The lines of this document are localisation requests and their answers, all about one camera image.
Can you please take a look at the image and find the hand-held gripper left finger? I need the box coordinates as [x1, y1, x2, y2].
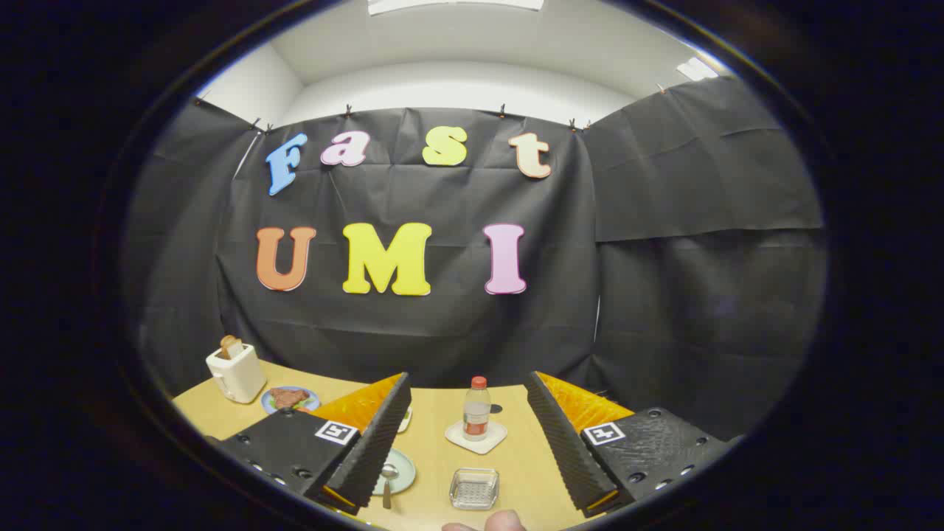
[218, 372, 413, 516]

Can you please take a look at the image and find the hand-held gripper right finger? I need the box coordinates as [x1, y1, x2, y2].
[524, 370, 740, 519]

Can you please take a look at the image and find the large pale green plate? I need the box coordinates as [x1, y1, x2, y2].
[372, 448, 417, 496]

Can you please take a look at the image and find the small blue plate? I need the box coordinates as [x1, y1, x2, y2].
[261, 386, 322, 414]

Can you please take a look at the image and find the white square coaster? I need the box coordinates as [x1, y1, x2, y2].
[445, 420, 508, 455]

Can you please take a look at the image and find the red capped water bottle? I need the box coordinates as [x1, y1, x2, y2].
[462, 376, 492, 442]

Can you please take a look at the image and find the white toaster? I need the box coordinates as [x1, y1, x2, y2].
[206, 343, 267, 404]

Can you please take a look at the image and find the ceiling light panel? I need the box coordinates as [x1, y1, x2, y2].
[367, 0, 545, 16]
[676, 57, 719, 82]

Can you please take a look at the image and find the metal wire basket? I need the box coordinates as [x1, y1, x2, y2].
[449, 468, 501, 511]

